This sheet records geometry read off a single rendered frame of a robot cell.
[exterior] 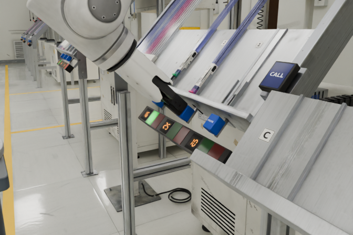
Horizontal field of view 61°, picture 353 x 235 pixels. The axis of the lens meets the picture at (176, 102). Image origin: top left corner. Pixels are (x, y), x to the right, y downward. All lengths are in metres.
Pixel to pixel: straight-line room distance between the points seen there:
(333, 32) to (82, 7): 0.39
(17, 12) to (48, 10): 8.65
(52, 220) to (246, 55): 1.25
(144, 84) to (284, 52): 0.25
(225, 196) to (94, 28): 0.87
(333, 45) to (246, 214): 0.69
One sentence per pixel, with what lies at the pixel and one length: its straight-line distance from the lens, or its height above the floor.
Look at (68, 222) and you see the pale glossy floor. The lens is 1.56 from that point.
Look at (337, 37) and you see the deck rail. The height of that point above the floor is 0.85.
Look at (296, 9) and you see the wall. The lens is 3.00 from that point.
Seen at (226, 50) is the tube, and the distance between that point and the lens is 0.66.
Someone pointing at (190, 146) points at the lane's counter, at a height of 0.65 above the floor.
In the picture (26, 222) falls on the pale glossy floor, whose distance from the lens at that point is 1.63.
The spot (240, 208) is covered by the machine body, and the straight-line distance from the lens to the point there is 1.11.
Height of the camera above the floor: 0.86
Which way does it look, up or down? 14 degrees down
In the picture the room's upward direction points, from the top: straight up
